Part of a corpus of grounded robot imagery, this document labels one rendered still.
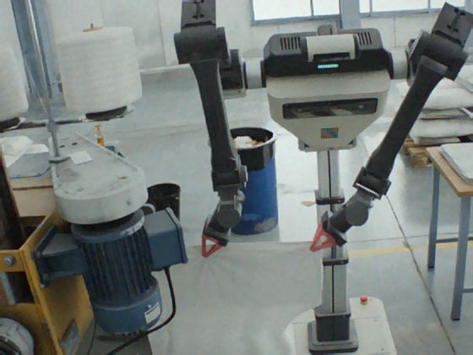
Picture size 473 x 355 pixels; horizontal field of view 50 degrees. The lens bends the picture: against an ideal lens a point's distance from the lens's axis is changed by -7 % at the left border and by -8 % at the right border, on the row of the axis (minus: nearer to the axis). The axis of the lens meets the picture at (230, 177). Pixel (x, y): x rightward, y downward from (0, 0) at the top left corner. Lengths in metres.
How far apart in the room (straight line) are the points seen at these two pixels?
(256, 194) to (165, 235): 2.61
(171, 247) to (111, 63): 0.38
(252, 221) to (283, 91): 2.19
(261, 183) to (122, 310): 2.64
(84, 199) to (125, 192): 0.08
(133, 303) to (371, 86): 0.96
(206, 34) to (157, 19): 8.39
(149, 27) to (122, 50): 8.46
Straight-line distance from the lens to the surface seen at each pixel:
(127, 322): 1.11
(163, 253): 1.08
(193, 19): 1.15
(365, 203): 1.28
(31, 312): 1.10
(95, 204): 0.97
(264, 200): 3.71
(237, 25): 9.32
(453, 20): 1.19
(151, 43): 9.56
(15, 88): 1.21
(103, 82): 1.06
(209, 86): 1.17
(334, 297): 2.17
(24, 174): 1.45
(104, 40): 1.06
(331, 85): 1.64
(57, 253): 1.07
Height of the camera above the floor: 1.77
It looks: 21 degrees down
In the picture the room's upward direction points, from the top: 7 degrees counter-clockwise
